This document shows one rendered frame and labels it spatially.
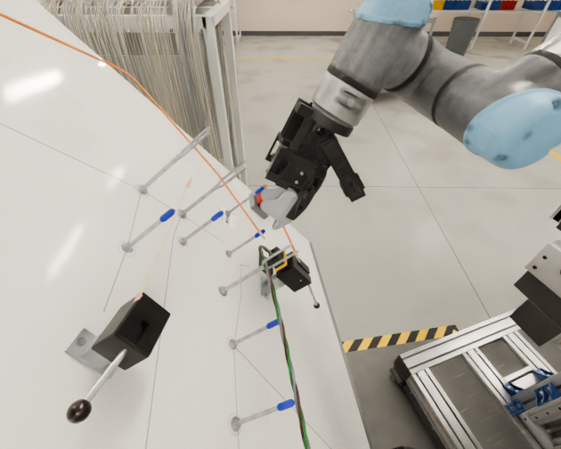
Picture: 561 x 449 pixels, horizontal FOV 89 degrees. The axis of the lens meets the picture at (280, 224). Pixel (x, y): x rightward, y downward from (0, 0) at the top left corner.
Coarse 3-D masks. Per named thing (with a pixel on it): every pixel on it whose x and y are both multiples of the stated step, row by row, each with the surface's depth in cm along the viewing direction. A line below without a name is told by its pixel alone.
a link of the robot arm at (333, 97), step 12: (324, 72) 37; (324, 84) 36; (336, 84) 35; (312, 96) 38; (324, 96) 36; (336, 96) 35; (348, 96) 35; (360, 96) 35; (324, 108) 36; (336, 108) 36; (348, 108) 36; (360, 108) 36; (336, 120) 37; (348, 120) 37; (360, 120) 38
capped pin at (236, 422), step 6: (282, 402) 31; (288, 402) 31; (294, 402) 31; (270, 408) 32; (276, 408) 31; (282, 408) 31; (288, 408) 31; (258, 414) 32; (264, 414) 32; (234, 420) 33; (240, 420) 33; (246, 420) 33; (234, 426) 33; (240, 426) 33
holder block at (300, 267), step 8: (296, 264) 51; (304, 264) 54; (288, 272) 50; (296, 272) 50; (304, 272) 52; (280, 280) 51; (288, 280) 51; (296, 280) 52; (304, 280) 52; (296, 288) 53
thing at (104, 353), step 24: (120, 312) 24; (144, 312) 23; (168, 312) 25; (96, 336) 26; (120, 336) 21; (144, 336) 22; (96, 360) 24; (120, 360) 21; (96, 384) 19; (72, 408) 18
